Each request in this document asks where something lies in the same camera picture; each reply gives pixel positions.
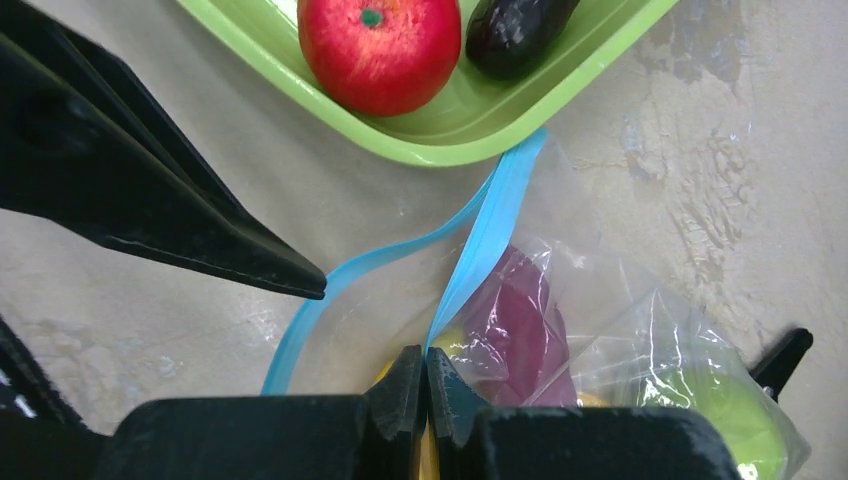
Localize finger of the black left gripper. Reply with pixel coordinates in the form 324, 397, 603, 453
1, 1, 327, 299

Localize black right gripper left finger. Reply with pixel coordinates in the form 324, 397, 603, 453
360, 345, 424, 479

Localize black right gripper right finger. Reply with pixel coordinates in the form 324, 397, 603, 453
425, 347, 494, 479

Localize yellow fake banana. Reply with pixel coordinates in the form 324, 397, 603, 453
374, 327, 472, 480

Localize magenta fake sweet potato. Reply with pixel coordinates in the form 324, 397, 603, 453
452, 245, 577, 407

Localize clear zip top bag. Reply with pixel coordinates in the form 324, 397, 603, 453
262, 129, 810, 479

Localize red fake apple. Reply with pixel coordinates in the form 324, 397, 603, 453
297, 1, 462, 117

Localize purple fake eggplant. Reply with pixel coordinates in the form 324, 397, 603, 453
465, 0, 579, 81

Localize green fake pear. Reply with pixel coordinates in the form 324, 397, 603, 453
636, 367, 790, 479

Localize green plastic tray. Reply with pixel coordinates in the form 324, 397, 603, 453
183, 1, 672, 167

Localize black grey pliers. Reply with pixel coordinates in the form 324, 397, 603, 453
749, 327, 814, 402

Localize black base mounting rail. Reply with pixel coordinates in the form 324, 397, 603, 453
1, 319, 89, 431

